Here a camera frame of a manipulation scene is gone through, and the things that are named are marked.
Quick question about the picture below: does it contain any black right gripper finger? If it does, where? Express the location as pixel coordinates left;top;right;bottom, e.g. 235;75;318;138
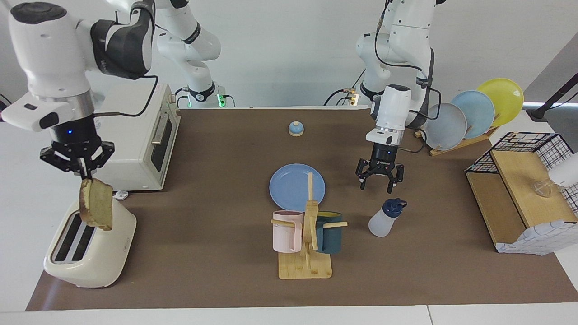
40;144;85;178
86;141;115;179

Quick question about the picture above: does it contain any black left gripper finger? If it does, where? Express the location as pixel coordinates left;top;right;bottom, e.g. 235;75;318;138
384;163;405;194
355;158;373;190

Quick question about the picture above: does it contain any seasoning bottle with blue cap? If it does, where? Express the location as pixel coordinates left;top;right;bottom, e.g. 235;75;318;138
368;198;408;237

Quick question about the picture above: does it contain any toasted bread slice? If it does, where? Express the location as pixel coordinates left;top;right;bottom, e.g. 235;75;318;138
79;178;113;232

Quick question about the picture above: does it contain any wooden plate rack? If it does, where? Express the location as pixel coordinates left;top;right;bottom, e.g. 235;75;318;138
415;126;499;157

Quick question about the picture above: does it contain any grey round plate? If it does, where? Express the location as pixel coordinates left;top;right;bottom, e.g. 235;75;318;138
424;103;467;151

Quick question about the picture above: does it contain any light blue round plate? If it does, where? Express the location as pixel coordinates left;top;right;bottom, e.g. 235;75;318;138
450;90;496;139

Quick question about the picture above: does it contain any yellow round plate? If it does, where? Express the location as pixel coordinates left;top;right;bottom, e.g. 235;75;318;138
476;78;524;128

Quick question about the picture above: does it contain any white toaster oven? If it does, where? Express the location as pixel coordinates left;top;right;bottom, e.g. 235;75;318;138
75;84;181;192

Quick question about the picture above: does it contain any dark teal mug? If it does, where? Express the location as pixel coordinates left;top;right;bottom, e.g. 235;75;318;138
315;211;344;253

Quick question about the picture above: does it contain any pink ribbed mug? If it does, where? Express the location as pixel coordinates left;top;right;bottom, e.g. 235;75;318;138
272;210;304;253

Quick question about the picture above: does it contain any cream two-slot toaster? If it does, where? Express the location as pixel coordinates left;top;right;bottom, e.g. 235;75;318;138
43;194;137;288

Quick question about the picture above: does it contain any wooden mug rack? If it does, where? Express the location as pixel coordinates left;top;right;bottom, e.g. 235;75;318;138
271;172;348;279

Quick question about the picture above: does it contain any brown table mat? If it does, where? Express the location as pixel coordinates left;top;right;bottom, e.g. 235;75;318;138
26;108;578;311

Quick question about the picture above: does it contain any white checked cloth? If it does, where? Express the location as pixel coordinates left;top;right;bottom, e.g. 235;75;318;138
494;220;578;256

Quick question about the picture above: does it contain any white cylinder object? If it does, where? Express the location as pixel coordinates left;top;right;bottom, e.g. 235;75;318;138
549;153;578;188

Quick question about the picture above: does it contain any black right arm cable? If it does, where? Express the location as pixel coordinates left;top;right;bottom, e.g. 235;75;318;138
93;74;159;118

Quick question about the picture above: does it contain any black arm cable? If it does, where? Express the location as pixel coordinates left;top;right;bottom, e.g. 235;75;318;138
93;74;159;118
374;0;442;154

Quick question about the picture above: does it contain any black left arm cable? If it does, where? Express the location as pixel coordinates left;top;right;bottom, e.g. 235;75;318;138
374;0;442;154

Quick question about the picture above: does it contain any black wire basket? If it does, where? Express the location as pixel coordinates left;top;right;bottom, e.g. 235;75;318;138
465;132;578;213

